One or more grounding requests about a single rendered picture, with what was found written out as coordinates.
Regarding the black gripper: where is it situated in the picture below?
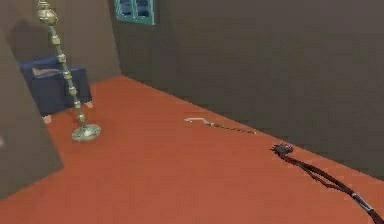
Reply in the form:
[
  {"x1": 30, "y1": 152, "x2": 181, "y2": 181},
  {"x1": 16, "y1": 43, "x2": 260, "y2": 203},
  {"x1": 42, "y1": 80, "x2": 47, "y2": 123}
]
[{"x1": 270, "y1": 142, "x2": 384, "y2": 224}]

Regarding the white and dark thin rod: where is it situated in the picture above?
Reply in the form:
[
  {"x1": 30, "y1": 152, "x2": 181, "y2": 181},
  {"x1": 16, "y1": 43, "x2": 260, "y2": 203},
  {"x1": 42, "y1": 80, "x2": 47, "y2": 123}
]
[{"x1": 183, "y1": 116, "x2": 257, "y2": 135}]

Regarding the brass floor lamp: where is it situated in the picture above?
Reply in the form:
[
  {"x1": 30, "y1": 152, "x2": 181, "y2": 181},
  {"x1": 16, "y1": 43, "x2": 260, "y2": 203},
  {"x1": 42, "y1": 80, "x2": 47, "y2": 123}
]
[{"x1": 34, "y1": 0, "x2": 103, "y2": 142}]

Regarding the teal framed window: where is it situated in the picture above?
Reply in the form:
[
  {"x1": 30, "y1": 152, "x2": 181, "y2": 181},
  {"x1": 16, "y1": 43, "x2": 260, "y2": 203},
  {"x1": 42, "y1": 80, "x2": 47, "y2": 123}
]
[{"x1": 114, "y1": 0, "x2": 157, "y2": 26}]

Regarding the blue armchair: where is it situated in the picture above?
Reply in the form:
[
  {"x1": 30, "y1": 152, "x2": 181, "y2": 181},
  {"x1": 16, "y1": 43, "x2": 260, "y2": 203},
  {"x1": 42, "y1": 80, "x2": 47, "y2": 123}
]
[{"x1": 17, "y1": 55, "x2": 94, "y2": 125}]

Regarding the grey cushion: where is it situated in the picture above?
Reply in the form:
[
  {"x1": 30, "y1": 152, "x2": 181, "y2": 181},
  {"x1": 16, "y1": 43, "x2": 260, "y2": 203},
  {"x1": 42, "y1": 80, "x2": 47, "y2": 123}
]
[{"x1": 31, "y1": 66, "x2": 65, "y2": 77}]

